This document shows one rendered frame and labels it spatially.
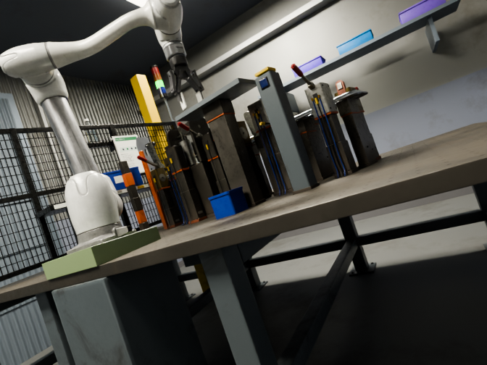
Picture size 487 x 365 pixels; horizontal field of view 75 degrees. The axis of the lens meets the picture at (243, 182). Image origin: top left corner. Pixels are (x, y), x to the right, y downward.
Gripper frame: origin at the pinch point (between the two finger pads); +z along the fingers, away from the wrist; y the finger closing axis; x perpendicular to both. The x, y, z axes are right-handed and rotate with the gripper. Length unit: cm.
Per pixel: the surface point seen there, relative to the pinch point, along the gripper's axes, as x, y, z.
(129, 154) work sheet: 119, 21, -10
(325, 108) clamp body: -45, 23, 24
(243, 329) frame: -38, -38, 77
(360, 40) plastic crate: 13, 223, -53
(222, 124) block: -13.1, 0.3, 15.2
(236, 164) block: -13.4, 0.4, 32.2
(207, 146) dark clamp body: 10.2, 8.1, 17.9
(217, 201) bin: -10.3, -12.0, 43.6
